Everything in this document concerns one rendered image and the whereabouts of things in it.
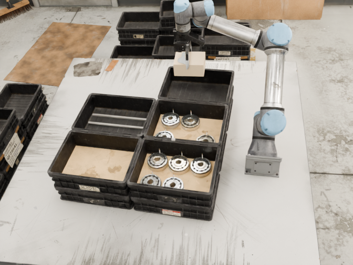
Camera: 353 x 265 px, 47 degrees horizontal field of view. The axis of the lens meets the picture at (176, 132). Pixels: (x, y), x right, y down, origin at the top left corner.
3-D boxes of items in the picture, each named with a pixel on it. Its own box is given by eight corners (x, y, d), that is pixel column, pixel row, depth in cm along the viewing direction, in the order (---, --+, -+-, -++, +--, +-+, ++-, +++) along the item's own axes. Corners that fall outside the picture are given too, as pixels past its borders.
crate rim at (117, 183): (143, 140, 208) (142, 136, 206) (125, 186, 188) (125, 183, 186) (71, 132, 216) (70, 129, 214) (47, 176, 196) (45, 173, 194)
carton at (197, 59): (205, 62, 226) (205, 51, 221) (203, 76, 218) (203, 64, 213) (177, 62, 229) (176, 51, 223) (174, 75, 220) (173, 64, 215)
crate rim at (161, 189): (220, 148, 200) (220, 145, 198) (211, 198, 180) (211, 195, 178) (143, 140, 208) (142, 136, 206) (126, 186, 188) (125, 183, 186)
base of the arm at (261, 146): (272, 157, 218) (273, 139, 218) (280, 158, 203) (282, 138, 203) (244, 154, 217) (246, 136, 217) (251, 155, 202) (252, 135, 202)
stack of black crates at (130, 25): (167, 42, 405) (164, 11, 381) (162, 60, 384) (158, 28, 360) (128, 41, 411) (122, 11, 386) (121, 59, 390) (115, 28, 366)
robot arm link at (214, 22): (281, 40, 218) (196, 8, 218) (287, 34, 207) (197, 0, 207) (274, 60, 217) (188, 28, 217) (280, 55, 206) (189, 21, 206)
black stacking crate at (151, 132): (227, 120, 227) (228, 105, 219) (220, 160, 207) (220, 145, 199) (159, 114, 235) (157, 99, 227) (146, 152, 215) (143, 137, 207)
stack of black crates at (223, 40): (248, 68, 366) (251, 23, 334) (248, 89, 346) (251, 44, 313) (204, 67, 372) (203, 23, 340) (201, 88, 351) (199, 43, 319)
